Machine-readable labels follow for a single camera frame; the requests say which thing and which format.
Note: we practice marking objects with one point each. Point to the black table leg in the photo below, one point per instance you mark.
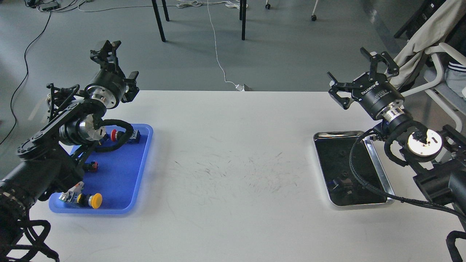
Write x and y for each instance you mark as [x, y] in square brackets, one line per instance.
[158, 17]
[242, 13]

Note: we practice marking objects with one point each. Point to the blue plastic tray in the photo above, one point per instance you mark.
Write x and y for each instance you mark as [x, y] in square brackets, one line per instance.
[117, 179]

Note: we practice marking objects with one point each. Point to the red push button switch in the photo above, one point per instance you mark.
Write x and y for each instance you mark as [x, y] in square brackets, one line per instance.
[117, 136]

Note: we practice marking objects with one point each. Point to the white chair frame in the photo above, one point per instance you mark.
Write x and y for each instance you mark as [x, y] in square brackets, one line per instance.
[436, 87]

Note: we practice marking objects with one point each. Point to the black table leg left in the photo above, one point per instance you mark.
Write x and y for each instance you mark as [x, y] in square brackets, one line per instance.
[158, 17]

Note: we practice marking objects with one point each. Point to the beige jacket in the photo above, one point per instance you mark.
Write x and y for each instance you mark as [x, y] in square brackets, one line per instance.
[435, 29]

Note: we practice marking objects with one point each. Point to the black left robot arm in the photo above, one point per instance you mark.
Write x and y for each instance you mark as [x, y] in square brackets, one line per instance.
[54, 159]

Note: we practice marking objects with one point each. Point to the yellow push button switch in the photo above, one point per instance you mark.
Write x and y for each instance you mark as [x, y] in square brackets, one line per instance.
[87, 200]

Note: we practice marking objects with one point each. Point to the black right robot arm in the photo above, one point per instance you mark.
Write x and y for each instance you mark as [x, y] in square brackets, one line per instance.
[437, 157]

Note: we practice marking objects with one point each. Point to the black power strip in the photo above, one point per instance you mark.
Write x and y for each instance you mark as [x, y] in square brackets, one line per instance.
[42, 5]

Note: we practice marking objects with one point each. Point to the orange grey contact block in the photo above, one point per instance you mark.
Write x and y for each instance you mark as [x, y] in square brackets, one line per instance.
[73, 194]

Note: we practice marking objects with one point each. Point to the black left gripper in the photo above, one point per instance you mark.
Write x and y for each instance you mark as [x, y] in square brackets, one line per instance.
[110, 85]

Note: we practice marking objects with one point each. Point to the black table leg right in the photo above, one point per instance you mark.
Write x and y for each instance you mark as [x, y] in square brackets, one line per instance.
[242, 13]

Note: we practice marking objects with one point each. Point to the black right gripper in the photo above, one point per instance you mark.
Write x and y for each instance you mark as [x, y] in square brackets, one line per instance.
[378, 95]

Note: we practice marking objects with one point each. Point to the silver metal tray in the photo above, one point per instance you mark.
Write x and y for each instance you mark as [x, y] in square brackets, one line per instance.
[337, 158]

